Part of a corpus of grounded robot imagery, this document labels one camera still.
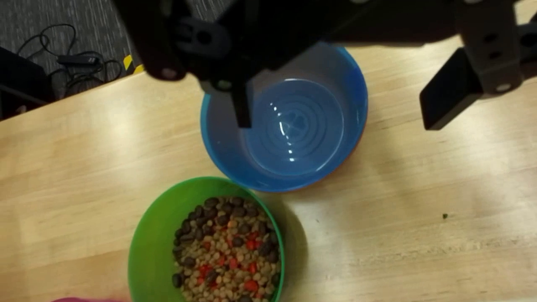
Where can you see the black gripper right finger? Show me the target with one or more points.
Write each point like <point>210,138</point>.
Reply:
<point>455,86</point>

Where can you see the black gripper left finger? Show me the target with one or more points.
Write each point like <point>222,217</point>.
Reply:
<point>230,76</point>

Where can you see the blue plastic bowl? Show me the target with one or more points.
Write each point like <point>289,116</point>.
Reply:
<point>308,118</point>

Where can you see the green bowl with cereal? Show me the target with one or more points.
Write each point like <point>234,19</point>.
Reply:
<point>207,241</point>

